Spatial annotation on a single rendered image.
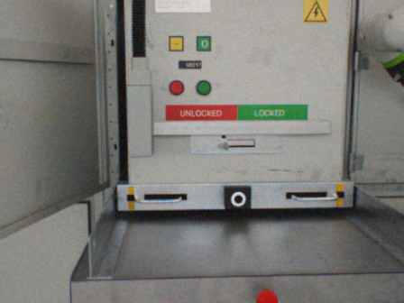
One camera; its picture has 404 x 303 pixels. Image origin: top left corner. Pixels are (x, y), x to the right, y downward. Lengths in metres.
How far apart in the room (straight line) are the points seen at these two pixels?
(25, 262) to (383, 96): 1.17
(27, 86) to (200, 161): 0.42
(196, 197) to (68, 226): 0.52
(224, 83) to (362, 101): 0.55
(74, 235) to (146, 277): 0.72
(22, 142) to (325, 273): 0.70
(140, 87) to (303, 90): 0.37
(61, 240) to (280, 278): 0.84
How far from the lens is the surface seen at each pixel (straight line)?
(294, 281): 0.82
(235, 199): 1.07
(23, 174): 1.14
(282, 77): 1.09
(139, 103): 0.96
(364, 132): 1.51
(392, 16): 1.24
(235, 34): 1.08
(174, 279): 0.80
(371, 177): 1.54
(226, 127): 1.04
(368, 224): 1.10
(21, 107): 1.13
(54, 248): 1.52
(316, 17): 1.12
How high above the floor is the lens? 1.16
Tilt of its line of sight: 9 degrees down
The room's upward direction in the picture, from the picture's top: straight up
